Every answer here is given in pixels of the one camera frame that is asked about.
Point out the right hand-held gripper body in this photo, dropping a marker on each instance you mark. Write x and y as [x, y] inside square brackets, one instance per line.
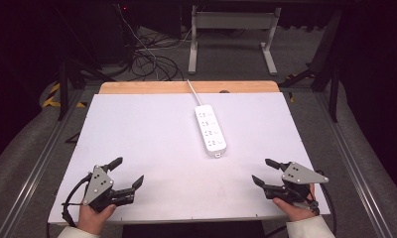
[298, 181]

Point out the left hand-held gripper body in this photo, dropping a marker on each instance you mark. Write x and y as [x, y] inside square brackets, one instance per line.
[99, 185]

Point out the person's right hand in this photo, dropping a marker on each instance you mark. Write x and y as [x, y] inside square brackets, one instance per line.
[294, 211]

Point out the person's left hand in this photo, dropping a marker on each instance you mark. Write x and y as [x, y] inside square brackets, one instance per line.
[93, 218]

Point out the white board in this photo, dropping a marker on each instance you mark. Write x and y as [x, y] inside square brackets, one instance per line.
[160, 142]

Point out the white power strip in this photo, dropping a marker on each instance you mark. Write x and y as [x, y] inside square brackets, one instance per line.
[210, 131]

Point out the wooden table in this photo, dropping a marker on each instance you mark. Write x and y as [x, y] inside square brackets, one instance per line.
[160, 87]

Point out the black metal stand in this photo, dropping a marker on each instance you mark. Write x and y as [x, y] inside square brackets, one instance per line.
[332, 79]
[65, 89]

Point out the yellow black hazard tape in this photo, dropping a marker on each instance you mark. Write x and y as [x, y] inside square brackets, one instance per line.
[53, 97]

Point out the aluminium floor rail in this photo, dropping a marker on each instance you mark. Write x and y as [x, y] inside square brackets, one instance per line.
[355, 165]
[37, 168]

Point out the white metal desk frame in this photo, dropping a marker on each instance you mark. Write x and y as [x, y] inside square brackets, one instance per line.
[233, 20]

